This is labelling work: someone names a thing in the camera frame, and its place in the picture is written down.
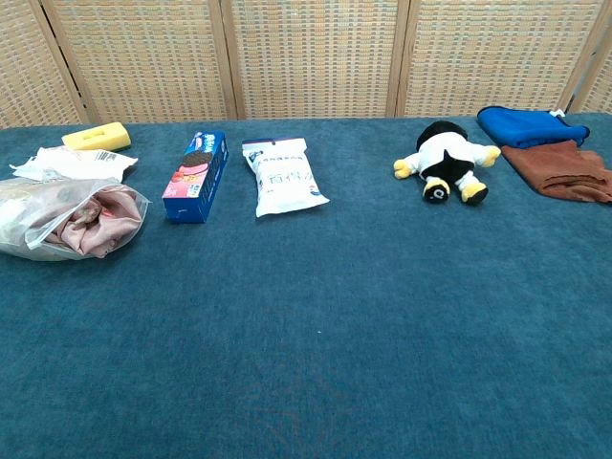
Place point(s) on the pink clothes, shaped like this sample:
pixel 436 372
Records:
pixel 110 225

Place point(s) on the transparent plastic zip bag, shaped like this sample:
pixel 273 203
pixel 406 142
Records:
pixel 19 210

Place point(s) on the white snack pouch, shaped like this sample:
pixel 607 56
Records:
pixel 284 181

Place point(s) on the blue carpeted table surface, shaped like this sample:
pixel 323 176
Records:
pixel 306 334

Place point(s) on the blue cookie box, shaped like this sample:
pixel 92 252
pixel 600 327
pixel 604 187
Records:
pixel 191 191

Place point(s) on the penguin plush toy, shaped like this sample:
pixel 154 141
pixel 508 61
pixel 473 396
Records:
pixel 444 155

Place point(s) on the woven wooden folding screen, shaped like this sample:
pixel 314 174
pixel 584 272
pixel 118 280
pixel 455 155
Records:
pixel 315 57

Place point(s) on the yellow sponge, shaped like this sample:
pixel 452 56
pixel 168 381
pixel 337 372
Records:
pixel 95 136

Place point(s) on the blue towel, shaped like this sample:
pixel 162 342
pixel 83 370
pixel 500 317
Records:
pixel 526 126

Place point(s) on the crumpled white wrapper packet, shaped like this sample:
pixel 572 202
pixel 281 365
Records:
pixel 72 162

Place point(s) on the brown towel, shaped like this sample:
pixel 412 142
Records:
pixel 564 172

